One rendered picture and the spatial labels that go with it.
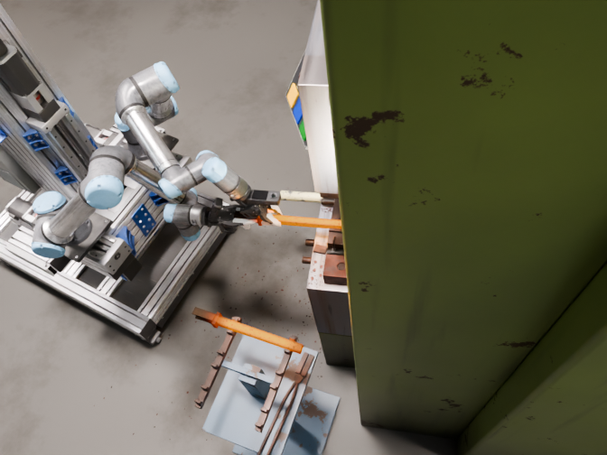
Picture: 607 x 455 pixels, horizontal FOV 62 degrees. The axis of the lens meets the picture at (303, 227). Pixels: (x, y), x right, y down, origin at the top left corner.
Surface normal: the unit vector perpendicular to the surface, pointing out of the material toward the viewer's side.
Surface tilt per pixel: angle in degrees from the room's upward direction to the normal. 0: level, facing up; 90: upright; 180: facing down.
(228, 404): 0
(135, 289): 0
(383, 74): 90
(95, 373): 0
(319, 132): 90
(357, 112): 90
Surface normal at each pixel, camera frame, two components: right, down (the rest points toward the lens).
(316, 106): -0.16, 0.85
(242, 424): -0.11, -0.52
